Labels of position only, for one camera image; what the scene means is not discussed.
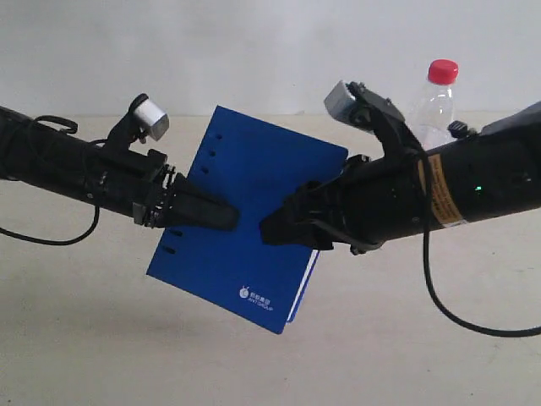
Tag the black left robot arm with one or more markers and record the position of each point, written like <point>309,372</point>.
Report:
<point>44,152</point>

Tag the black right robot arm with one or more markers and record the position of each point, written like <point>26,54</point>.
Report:
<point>482,174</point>

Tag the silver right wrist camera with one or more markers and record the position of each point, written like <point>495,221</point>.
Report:
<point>341,103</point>

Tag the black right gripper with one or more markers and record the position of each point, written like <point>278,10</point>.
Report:
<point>379,201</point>

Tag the blue ring binder notebook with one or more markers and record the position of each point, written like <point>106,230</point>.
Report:
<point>254,165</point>

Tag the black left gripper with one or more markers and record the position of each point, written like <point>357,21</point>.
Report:
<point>166,199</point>

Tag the clear water bottle red label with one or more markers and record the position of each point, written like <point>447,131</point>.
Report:
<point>433,107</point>

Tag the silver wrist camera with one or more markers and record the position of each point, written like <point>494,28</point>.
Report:
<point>341,103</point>
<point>152,119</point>

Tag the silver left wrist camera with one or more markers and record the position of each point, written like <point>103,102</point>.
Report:
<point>152,119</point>

